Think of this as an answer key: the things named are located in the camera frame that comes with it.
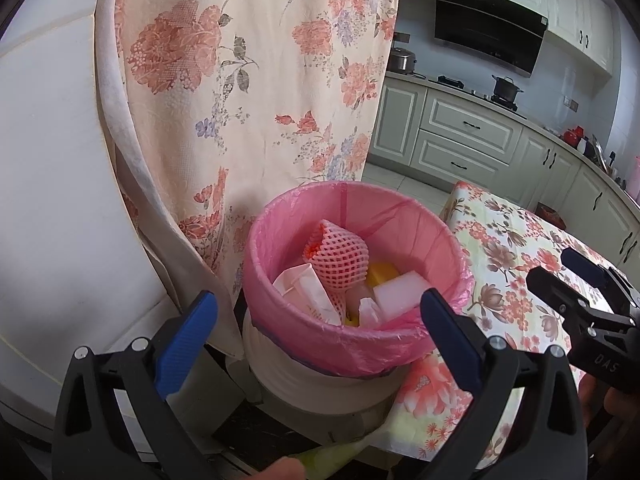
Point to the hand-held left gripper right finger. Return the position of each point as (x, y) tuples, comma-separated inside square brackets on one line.
[(450, 340)]

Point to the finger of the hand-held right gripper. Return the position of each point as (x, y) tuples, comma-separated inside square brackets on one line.
[(582, 265), (550, 287)]

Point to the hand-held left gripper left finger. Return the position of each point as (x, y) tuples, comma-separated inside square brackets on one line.
[(185, 345)]

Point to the white foam block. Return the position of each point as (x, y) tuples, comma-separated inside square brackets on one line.
[(400, 292)]

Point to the trash bin with pink liner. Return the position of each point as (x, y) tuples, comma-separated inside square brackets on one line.
[(425, 240)]

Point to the printed paper bag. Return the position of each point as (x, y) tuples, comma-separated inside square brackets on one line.
[(300, 285)]

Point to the round pink foam fruit net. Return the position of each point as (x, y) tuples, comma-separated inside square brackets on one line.
[(340, 255)]

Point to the person's right hand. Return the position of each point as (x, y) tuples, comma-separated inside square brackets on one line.
[(620, 405)]

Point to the person's left hand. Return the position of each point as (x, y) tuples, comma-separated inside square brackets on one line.
[(287, 470)]

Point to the floral tablecloth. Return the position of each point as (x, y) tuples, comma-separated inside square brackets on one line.
[(505, 260)]

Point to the dark bin with red bag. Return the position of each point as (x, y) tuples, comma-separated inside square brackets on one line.
[(550, 215)]

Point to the pink thermos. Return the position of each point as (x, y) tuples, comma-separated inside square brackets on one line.
[(635, 175)]

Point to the steel dish tray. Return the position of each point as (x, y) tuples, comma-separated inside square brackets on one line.
[(602, 155)]

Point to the red kettle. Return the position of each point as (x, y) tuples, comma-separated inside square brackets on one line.
[(572, 136)]

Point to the white lower cabinets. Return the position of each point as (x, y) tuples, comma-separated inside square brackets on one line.
[(465, 125)]

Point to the white cabinets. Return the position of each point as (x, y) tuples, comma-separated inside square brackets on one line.
[(565, 5), (465, 125)]

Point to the black cooking pot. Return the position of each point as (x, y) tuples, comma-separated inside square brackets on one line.
[(506, 89)]

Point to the white appliance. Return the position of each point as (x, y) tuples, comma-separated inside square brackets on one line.
[(50, 185)]

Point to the black gas stove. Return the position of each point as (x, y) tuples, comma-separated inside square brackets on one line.
[(447, 80)]

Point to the floral curtain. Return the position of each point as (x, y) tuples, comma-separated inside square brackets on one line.
[(200, 85)]

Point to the white upper cabinets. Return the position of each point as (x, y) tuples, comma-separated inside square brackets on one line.
[(565, 5)]

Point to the black range hood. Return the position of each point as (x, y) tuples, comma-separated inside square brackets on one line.
[(485, 20)]

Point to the steel pressure cooker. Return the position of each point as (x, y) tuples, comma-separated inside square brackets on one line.
[(400, 61)]

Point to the wall outlet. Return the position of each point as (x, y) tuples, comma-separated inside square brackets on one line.
[(570, 104)]

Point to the wall power socket strip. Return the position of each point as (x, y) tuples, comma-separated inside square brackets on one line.
[(401, 37)]

